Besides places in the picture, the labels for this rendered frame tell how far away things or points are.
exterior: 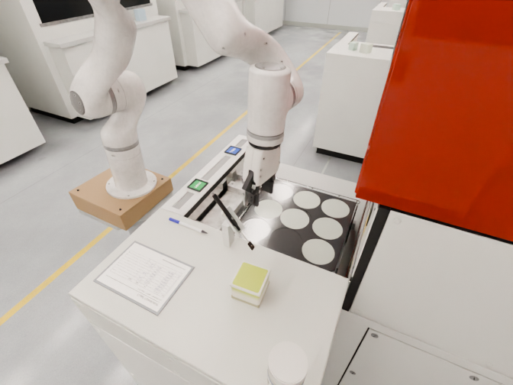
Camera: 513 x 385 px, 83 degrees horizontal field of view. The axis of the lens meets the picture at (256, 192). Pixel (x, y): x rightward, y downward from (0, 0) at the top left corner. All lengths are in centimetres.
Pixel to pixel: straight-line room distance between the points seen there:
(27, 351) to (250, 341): 157
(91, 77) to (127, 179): 38
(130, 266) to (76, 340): 118
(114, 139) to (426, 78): 91
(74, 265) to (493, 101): 226
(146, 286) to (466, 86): 76
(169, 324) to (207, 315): 9
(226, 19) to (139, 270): 63
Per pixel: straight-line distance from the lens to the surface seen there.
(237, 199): 111
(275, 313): 73
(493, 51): 51
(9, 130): 357
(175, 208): 99
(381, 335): 99
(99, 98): 100
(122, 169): 116
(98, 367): 188
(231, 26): 63
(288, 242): 94
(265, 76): 58
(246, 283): 69
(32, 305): 227
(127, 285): 83
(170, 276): 81
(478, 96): 53
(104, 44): 93
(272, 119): 61
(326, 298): 77
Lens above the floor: 162
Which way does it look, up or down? 40 degrees down
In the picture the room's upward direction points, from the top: straight up
